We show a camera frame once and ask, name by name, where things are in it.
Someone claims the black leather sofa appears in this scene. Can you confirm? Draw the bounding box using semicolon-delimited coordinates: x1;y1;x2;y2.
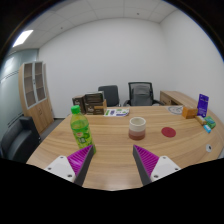
0;115;42;164

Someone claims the black mesh office chair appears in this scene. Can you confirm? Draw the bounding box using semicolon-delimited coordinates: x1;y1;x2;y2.
123;81;165;108

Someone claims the wooden shelf cabinet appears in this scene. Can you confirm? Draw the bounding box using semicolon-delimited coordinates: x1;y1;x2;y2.
18;60;55;135

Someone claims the dark plain-back office chair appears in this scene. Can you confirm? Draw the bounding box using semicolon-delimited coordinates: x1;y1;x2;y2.
97;84;121;108

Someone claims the wooden side desk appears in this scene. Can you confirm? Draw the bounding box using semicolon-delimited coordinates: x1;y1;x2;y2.
159;90;201;109

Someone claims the black box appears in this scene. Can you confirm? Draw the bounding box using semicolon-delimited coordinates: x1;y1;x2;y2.
83;91;105;106

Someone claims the green box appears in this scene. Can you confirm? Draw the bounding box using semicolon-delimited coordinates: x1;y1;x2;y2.
203;115;217;130

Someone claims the green plastic drink bottle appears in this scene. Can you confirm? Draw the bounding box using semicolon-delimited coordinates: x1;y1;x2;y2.
69;105;97;155

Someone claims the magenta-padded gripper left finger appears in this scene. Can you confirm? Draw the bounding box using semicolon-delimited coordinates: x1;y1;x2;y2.
44;144;96;187

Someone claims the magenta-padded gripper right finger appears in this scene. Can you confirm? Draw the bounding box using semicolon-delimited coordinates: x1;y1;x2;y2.
132;144;182;187

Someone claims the narrow tan box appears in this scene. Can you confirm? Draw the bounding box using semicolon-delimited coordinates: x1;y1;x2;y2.
194;114;208;126

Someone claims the orange-brown box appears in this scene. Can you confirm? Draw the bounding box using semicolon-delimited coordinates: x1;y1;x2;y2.
181;106;199;120

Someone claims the small dark brown box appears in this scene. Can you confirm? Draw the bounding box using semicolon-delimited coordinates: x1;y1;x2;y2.
72;95;87;115

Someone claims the rectangular ceiling light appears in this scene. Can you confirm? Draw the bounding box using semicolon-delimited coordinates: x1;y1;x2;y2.
12;29;35;49

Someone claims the white and brown cup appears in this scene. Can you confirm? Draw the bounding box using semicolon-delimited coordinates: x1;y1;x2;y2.
128;116;147;141

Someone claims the printed white leaflet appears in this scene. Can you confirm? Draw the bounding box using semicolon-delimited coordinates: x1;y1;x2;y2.
103;108;131;118

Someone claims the flat round red coaster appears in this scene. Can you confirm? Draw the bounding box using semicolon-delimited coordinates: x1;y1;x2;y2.
161;126;177;139

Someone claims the purple package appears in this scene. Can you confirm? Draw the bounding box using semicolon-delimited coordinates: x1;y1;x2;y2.
196;93;210;118

